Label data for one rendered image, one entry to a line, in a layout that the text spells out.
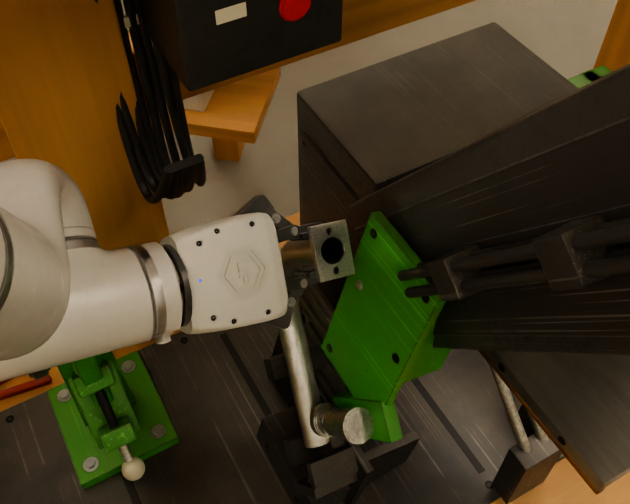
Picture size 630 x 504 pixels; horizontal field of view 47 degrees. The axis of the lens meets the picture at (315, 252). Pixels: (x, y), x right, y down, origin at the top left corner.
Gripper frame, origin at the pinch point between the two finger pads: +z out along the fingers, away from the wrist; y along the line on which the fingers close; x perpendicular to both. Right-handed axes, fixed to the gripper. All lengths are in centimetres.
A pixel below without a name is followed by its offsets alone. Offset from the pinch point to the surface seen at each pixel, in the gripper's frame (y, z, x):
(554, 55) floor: 40, 212, 140
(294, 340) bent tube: -10.5, 1.3, 10.2
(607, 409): -20.4, 21.1, -15.2
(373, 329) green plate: -8.8, 3.8, -2.3
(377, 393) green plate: -15.8, 3.9, -1.0
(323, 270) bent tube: -1.7, -0.9, -2.5
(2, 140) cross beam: 17.9, -21.9, 29.0
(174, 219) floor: 3, 48, 167
